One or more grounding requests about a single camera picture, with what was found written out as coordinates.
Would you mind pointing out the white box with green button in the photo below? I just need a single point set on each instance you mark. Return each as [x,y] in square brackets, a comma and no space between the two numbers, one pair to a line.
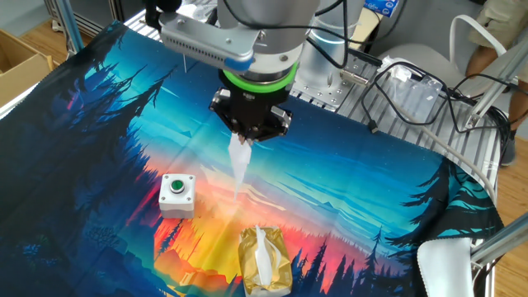
[177,206]

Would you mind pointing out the silver aluminium profile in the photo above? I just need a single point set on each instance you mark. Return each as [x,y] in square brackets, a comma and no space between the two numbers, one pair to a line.
[495,86]

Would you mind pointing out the person in khaki shorts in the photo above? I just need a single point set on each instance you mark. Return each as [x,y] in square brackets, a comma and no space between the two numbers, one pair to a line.
[495,20]

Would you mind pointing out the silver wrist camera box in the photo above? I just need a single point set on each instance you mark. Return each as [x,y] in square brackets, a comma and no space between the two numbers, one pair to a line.
[198,41]

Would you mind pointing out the blue white packet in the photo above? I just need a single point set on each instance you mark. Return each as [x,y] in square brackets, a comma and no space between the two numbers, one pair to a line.
[381,6]

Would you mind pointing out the white napkin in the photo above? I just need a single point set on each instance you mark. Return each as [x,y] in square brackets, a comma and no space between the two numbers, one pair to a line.
[239,161]
[264,260]

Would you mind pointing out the brown cardboard box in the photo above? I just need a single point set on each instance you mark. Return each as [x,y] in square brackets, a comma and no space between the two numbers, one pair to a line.
[24,74]

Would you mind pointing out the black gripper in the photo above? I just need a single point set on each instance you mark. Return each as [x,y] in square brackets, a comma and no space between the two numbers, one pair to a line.
[255,109]

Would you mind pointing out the silver aluminium post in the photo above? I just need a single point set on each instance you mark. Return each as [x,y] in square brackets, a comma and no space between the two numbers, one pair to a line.
[503,241]

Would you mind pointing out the clear plastic bag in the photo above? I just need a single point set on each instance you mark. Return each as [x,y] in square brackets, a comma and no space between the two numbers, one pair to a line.
[412,95]

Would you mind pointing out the beige board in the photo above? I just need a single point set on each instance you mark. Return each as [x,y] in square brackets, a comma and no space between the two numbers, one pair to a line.
[367,29]

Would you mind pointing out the colourful forest print cloth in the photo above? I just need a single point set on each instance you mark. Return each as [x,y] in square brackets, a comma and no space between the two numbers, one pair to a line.
[103,165]

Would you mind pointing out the gold tissue pack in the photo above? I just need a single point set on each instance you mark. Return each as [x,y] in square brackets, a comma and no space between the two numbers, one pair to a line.
[247,264]

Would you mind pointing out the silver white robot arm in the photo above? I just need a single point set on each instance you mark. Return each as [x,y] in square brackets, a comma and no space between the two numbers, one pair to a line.
[268,16]

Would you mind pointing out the white stitched chair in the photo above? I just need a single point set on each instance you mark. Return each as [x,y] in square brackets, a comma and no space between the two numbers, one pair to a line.
[445,272]

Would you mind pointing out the bluish aluminium beam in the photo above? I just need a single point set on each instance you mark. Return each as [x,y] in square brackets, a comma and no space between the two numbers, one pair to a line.
[72,29]

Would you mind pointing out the white plastic armchair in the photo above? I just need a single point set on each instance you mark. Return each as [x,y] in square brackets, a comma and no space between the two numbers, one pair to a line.
[429,53]

